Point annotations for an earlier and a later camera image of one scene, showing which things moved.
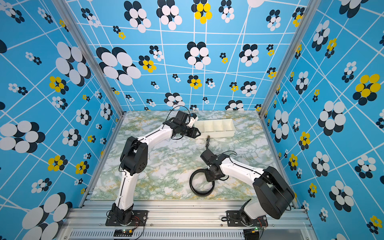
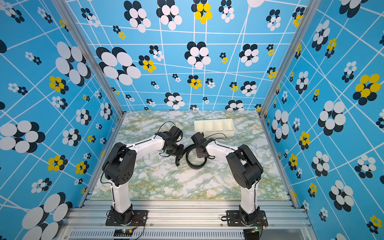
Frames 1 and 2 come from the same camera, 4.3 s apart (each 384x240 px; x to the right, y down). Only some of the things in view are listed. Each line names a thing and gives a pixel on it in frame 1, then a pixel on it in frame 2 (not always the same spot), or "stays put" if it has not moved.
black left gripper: x=193 y=133 -> x=179 y=153
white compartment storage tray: x=215 y=128 stays put
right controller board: x=251 y=234 stays put
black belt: x=198 y=192 -> x=187 y=150
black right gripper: x=208 y=178 -> x=198 y=154
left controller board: x=123 y=232 stays put
